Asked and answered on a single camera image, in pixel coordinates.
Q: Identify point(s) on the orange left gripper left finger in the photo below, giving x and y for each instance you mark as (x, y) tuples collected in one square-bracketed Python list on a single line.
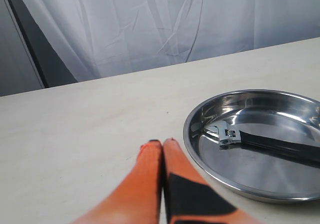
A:
[(137, 199)]

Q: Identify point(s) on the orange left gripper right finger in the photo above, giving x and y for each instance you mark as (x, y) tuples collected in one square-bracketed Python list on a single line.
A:
[(188, 197)]

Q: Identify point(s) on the adjustable wrench black handle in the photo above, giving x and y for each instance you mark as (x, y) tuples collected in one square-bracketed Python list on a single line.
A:
[(229, 137)]

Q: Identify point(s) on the round stainless steel tray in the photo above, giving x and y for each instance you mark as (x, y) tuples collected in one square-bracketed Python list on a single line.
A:
[(268, 113)]

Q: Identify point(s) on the white backdrop curtain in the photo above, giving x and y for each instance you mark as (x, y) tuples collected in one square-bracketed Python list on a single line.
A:
[(102, 38)]

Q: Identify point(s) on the dark vertical frame post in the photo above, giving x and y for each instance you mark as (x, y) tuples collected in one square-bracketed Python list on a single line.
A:
[(50, 68)]

